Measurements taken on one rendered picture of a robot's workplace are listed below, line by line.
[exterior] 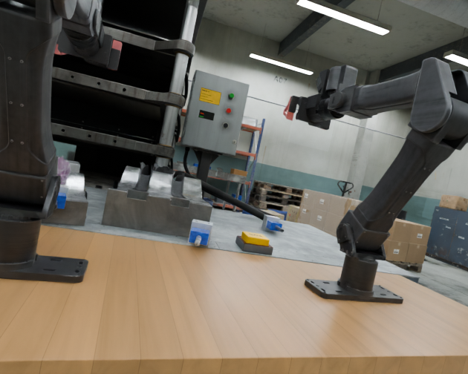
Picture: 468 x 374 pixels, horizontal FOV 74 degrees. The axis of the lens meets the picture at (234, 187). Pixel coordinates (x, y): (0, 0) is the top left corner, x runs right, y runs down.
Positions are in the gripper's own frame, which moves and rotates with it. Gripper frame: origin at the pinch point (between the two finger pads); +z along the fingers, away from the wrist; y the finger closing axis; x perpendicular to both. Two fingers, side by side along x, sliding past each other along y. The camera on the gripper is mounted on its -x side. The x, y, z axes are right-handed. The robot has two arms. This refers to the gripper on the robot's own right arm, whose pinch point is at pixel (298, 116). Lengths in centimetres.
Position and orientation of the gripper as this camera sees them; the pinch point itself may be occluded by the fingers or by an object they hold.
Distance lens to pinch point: 101.2
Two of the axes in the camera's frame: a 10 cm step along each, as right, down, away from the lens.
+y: -9.3, -1.7, -3.3
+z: -3.2, -1.0, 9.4
